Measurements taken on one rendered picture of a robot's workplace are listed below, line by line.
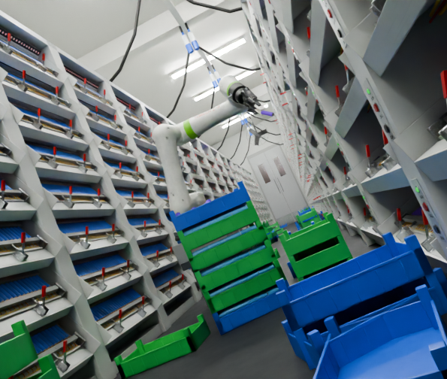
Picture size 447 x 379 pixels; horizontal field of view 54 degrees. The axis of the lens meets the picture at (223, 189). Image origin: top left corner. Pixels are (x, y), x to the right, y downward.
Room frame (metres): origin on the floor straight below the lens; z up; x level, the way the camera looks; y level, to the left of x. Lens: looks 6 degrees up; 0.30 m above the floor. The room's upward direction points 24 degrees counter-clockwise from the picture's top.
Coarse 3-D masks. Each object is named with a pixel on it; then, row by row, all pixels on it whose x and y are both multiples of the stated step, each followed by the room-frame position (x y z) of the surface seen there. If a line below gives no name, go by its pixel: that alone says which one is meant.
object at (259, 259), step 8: (264, 248) 1.63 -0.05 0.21; (272, 248) 1.63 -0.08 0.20; (248, 256) 1.62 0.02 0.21; (256, 256) 1.62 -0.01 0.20; (264, 256) 1.63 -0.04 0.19; (272, 256) 1.63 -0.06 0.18; (232, 264) 1.61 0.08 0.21; (240, 264) 1.62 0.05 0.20; (248, 264) 1.62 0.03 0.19; (256, 264) 1.62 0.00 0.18; (264, 264) 1.62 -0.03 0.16; (216, 272) 1.61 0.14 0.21; (224, 272) 1.61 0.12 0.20; (232, 272) 1.61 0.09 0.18; (240, 272) 1.61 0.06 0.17; (248, 272) 1.62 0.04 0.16; (200, 280) 1.60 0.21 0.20; (208, 280) 1.60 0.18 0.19; (216, 280) 1.60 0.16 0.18; (224, 280) 1.61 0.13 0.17; (208, 288) 1.60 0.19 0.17
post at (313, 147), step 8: (248, 8) 2.82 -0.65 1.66; (248, 16) 2.82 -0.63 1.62; (264, 48) 2.82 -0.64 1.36; (272, 56) 2.82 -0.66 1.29; (272, 64) 2.82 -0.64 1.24; (288, 88) 2.82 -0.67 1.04; (288, 96) 2.82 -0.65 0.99; (304, 120) 2.82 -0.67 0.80; (304, 128) 2.82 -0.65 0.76; (312, 136) 2.82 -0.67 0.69; (312, 144) 2.82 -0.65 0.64; (312, 152) 2.82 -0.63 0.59; (320, 168) 2.82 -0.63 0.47; (328, 168) 2.82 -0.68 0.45; (328, 176) 2.82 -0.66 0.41; (328, 184) 2.82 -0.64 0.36; (336, 200) 2.82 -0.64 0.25; (344, 208) 2.82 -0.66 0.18; (352, 232) 2.82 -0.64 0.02
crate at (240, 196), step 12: (240, 192) 1.63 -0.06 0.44; (204, 204) 1.61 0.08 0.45; (216, 204) 1.62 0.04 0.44; (228, 204) 1.62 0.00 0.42; (240, 204) 1.63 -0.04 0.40; (180, 216) 1.60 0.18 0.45; (192, 216) 1.61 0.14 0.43; (204, 216) 1.61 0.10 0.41; (216, 216) 1.69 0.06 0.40; (180, 228) 1.60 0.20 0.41; (192, 228) 1.78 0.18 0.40
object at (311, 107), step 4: (308, 84) 1.54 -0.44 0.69; (308, 88) 1.59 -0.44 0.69; (308, 92) 1.65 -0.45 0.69; (312, 92) 1.60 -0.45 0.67; (308, 96) 1.71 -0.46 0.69; (312, 96) 1.65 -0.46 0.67; (308, 100) 1.76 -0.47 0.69; (312, 100) 1.70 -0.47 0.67; (308, 104) 1.83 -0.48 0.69; (312, 104) 1.76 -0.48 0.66; (316, 104) 1.94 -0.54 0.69; (304, 108) 2.13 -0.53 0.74; (308, 108) 1.91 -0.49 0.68; (312, 108) 1.84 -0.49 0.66; (316, 108) 2.05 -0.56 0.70; (304, 112) 2.13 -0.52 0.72; (308, 112) 1.98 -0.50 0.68; (312, 112) 1.90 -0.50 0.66; (308, 116) 2.06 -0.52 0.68; (312, 116) 1.98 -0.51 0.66; (312, 120) 2.07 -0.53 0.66
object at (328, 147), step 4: (324, 124) 1.53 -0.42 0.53; (328, 128) 1.53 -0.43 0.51; (328, 136) 1.70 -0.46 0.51; (332, 136) 1.57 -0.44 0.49; (324, 140) 2.13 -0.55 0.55; (328, 140) 1.94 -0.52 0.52; (332, 140) 1.64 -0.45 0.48; (320, 144) 2.13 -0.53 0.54; (324, 144) 1.96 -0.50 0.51; (328, 144) 1.79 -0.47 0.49; (332, 144) 1.72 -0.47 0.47; (336, 144) 1.64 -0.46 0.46; (320, 148) 2.13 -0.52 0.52; (324, 148) 2.13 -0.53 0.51; (328, 148) 1.87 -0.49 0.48; (332, 148) 1.79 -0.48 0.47; (336, 148) 1.71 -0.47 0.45; (324, 152) 2.13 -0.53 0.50; (328, 152) 1.96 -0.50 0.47; (332, 152) 1.87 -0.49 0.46; (328, 156) 2.08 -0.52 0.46; (332, 156) 1.97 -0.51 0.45
